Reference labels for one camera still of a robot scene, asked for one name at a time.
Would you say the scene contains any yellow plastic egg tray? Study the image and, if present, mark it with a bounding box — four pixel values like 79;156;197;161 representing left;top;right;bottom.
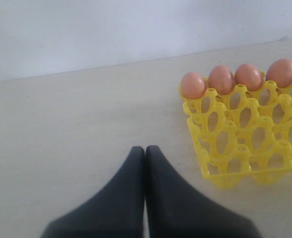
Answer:
183;81;292;188

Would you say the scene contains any brown egg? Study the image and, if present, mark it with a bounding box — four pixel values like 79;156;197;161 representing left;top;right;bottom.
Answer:
234;63;263;91
208;65;235;95
180;72;206;99
266;59;292;88

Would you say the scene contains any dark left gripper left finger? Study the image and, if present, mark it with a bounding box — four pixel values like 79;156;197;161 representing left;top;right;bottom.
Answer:
42;146;145;238

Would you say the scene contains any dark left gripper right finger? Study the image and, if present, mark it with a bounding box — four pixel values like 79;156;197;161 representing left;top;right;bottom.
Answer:
145;145;238;238

